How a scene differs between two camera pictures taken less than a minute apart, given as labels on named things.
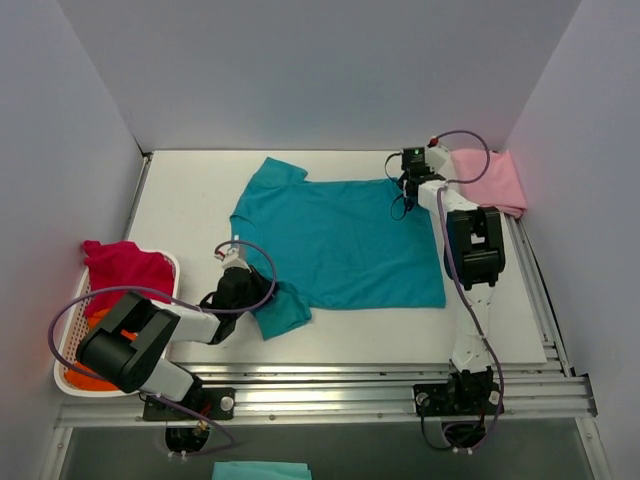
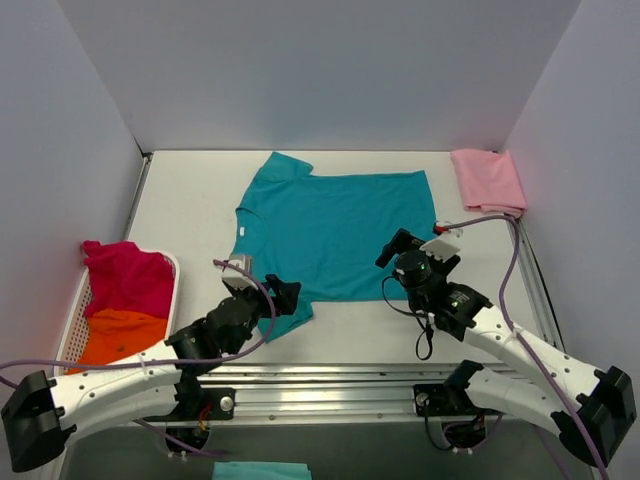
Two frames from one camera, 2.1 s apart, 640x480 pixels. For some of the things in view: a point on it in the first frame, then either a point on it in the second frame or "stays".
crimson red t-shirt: (124, 263) stays
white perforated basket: (75, 329) stays
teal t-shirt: (335, 244) stays
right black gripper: (405, 185) to (396, 245)
